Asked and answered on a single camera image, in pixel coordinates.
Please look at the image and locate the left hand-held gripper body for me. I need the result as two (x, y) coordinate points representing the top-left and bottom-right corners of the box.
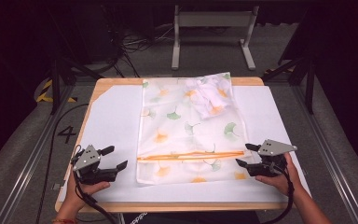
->
(71, 144), (119, 186)

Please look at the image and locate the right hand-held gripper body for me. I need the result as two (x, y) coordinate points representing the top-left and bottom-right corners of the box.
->
(249, 139), (298, 178)

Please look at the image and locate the leaf print mesh laundry bag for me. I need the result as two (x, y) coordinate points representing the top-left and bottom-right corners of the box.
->
(135, 72), (254, 187)

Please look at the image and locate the person's left hand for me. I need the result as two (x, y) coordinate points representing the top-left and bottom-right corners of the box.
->
(62, 173), (112, 215)

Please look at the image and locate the person's right hand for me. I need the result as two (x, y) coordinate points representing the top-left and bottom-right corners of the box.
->
(255, 152), (302, 197)

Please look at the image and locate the white table mat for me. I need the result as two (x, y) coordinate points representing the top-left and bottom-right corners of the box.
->
(57, 84), (311, 203)

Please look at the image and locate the wooden table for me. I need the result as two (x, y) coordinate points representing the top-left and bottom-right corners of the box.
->
(54, 77), (312, 215)

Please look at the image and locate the white crumpled garment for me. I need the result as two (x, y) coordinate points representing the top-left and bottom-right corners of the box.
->
(185, 76), (235, 121)

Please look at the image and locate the person's black clothing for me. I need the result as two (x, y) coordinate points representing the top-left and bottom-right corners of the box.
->
(121, 210), (261, 224)

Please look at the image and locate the black metal stand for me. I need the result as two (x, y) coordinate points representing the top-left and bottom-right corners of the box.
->
(47, 8), (105, 116)
(261, 46), (317, 116)

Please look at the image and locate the yellow black floor tape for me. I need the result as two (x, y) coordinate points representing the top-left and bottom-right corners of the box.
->
(35, 78), (78, 104)

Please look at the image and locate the white metal stand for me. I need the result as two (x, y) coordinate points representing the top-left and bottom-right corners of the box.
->
(171, 4), (260, 71)

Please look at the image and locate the thin black floor cable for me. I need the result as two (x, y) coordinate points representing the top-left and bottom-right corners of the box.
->
(34, 103), (90, 224)

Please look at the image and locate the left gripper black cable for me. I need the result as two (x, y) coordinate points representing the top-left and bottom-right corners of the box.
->
(71, 146), (119, 224)

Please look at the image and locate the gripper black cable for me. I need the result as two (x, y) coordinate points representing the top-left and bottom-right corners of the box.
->
(260, 162), (296, 224)
(71, 146), (119, 224)

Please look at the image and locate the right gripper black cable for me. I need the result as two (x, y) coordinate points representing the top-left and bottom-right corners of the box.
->
(260, 162), (296, 224)

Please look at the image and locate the aluminium floor rail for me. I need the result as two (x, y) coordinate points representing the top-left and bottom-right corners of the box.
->
(0, 84), (76, 224)
(292, 83), (358, 224)

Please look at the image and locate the red bracelet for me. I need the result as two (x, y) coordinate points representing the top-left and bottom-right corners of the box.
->
(51, 218), (78, 224)

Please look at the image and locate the bundle of floor cables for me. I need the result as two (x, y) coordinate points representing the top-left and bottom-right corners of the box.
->
(110, 22), (176, 78)

